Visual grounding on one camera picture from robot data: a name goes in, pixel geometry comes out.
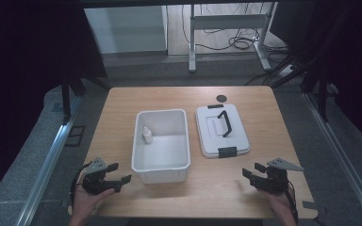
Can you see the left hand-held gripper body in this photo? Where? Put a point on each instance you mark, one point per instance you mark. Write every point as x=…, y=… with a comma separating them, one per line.
x=95, y=183

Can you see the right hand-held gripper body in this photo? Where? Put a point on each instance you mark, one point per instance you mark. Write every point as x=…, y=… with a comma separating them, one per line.
x=273, y=180

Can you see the white plastic storage box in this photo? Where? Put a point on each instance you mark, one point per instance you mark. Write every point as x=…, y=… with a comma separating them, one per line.
x=161, y=147

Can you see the person's left hand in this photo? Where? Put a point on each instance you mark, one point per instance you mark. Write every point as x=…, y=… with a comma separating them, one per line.
x=85, y=204

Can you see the person's right hand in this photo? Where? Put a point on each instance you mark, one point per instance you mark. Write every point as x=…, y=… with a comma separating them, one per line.
x=279, y=205

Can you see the small white bottle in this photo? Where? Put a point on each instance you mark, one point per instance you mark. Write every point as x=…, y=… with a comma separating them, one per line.
x=147, y=135

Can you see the black round table grommet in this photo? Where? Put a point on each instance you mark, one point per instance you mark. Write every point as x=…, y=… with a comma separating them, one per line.
x=221, y=98

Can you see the black metal stand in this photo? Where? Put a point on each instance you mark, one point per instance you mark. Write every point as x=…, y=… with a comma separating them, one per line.
x=322, y=94
x=66, y=100

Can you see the white power strip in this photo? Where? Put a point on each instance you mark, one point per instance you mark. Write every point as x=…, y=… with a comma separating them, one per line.
x=287, y=70

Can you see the dark curtain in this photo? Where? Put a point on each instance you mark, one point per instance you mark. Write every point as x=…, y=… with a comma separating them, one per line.
x=22, y=78
x=352, y=62

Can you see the white panel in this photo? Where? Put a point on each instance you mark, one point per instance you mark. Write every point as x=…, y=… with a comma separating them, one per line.
x=125, y=29

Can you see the black floor frame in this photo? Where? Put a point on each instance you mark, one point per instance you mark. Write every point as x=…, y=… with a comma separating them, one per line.
x=75, y=135

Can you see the aluminium floor rail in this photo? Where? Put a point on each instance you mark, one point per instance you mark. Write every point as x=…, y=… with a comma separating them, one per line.
x=48, y=160
x=342, y=153

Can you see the grey metal desk frame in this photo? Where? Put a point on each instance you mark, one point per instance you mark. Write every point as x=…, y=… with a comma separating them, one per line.
x=229, y=22

